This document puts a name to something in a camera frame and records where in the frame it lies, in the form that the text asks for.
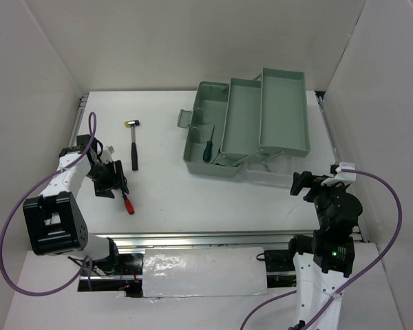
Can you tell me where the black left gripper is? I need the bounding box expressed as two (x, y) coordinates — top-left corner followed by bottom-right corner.
(85, 159), (129, 199)

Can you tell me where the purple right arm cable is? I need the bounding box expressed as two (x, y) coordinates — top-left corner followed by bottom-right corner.
(239, 164), (403, 330)

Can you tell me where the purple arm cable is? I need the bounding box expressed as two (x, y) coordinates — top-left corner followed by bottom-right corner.
(239, 164), (403, 330)
(0, 111), (98, 296)

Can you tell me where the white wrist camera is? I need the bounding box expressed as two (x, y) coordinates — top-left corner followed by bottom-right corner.
(99, 146), (114, 164)
(321, 162), (356, 186)

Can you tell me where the green cantilever toolbox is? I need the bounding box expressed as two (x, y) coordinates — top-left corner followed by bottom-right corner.
(177, 68), (310, 177)

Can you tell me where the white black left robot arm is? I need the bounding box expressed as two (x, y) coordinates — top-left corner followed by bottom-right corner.
(23, 134), (129, 275)

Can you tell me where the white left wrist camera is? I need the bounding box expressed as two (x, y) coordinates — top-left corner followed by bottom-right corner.
(99, 146), (114, 164)

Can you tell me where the large green handled screwdriver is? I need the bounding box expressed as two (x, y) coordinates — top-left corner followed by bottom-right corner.
(202, 125), (215, 163)

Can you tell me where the small hammer black handle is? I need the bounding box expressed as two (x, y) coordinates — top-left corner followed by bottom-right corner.
(125, 120), (140, 171)

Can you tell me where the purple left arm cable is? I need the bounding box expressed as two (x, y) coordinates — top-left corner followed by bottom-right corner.
(0, 111), (98, 296)

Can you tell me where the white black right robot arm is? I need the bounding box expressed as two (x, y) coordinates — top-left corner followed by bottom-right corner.
(286, 171), (363, 329)

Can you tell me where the red handled screwdriver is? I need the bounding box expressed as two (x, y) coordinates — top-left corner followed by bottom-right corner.
(121, 190), (135, 215)

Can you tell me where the white foil cover sheet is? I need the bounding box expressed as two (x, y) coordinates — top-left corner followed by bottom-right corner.
(142, 247), (268, 298)

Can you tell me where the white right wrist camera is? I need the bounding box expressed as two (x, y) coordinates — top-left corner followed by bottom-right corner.
(321, 162), (356, 186)

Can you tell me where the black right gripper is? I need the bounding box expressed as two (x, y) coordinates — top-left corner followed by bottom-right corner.
(290, 169), (348, 228)

